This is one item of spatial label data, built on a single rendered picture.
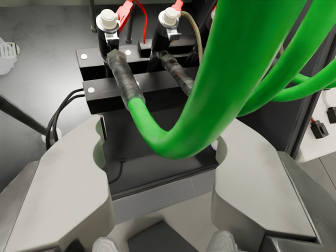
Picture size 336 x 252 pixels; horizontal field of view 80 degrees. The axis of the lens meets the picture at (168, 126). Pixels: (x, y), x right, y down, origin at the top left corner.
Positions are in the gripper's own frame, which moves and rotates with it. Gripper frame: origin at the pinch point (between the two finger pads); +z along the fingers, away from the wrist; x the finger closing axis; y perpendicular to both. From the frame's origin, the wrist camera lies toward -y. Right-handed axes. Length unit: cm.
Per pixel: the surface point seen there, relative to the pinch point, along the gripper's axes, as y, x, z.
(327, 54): 0.9, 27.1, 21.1
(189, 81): 2.1, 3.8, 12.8
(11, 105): 4.6, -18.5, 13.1
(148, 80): 5.9, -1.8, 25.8
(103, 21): -4.5, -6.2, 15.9
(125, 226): 106, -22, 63
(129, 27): -1.7, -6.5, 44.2
